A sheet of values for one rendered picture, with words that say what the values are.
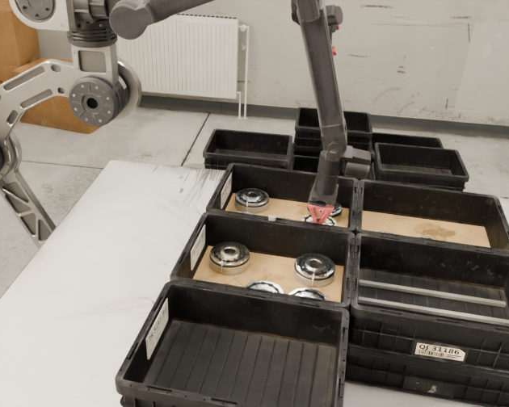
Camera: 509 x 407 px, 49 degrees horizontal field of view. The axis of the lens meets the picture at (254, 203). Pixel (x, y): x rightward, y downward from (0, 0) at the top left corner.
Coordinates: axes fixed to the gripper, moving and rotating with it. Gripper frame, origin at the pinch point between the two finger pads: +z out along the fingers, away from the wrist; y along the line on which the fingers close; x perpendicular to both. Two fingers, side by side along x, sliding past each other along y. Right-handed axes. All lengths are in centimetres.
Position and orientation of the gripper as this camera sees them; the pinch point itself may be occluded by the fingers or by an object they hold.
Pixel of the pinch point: (318, 219)
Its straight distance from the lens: 152.0
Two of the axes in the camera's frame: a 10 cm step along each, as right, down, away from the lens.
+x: -9.6, -2.1, 1.6
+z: -1.1, 8.6, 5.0
